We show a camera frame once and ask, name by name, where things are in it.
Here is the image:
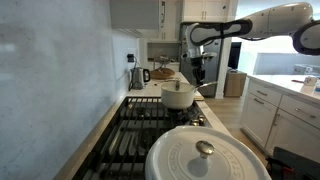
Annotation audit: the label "stainless range hood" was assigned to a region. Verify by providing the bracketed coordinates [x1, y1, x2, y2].
[109, 0, 161, 38]

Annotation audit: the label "stainless electric kettle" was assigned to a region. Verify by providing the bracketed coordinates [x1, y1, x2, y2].
[129, 67, 151, 90]

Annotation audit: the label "stainless refrigerator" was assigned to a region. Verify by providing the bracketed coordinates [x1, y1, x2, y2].
[180, 23, 223, 85]

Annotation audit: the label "wooden cutting board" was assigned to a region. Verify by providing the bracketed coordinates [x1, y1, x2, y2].
[194, 92, 205, 101]

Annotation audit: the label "white dutch oven with lid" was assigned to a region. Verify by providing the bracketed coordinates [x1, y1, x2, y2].
[145, 126, 271, 180]

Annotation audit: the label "stove control knob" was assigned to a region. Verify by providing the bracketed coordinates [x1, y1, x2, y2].
[190, 119, 199, 126]
[198, 115, 206, 126]

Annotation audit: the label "wall power outlet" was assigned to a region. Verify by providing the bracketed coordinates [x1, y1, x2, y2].
[127, 54, 135, 62]

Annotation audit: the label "white kitchen island cabinets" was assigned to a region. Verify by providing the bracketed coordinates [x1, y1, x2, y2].
[240, 75, 320, 162]

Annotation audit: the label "black gas cooktop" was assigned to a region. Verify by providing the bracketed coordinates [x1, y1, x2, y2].
[72, 96, 206, 180]

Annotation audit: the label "cream white saucepan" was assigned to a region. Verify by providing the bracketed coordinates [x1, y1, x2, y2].
[161, 81, 217, 109]

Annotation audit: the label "white upper cabinets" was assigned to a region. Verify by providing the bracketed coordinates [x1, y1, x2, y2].
[160, 0, 230, 41]

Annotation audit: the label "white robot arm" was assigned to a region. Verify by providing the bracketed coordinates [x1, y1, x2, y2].
[185, 2, 320, 85]

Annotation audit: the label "wooden box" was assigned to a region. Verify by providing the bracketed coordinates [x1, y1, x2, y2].
[224, 70, 247, 97]

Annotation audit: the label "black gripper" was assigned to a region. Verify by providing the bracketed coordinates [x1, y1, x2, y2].
[191, 57, 205, 85]

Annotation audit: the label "wicker basket with wire handle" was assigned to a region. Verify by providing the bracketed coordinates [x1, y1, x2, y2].
[150, 55, 175, 80]

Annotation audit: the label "black power cable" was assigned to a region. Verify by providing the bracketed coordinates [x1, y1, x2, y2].
[127, 53, 139, 92]

